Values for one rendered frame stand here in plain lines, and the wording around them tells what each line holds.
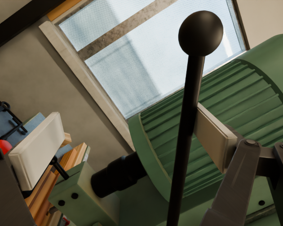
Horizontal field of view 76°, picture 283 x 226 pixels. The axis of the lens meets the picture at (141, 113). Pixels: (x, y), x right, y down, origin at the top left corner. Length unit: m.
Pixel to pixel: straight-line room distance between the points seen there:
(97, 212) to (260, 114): 0.33
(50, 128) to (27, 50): 1.57
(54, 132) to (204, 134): 0.13
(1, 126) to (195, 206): 0.38
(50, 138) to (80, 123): 1.63
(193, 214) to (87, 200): 0.20
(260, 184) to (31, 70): 1.66
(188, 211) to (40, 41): 1.54
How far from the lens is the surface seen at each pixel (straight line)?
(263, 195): 0.41
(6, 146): 0.36
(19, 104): 1.89
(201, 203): 0.37
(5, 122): 0.43
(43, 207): 0.46
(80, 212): 0.42
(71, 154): 0.63
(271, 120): 0.31
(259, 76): 0.32
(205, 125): 0.16
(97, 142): 1.88
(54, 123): 0.18
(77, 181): 0.37
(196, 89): 0.16
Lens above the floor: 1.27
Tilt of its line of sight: 8 degrees down
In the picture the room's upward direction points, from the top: 60 degrees clockwise
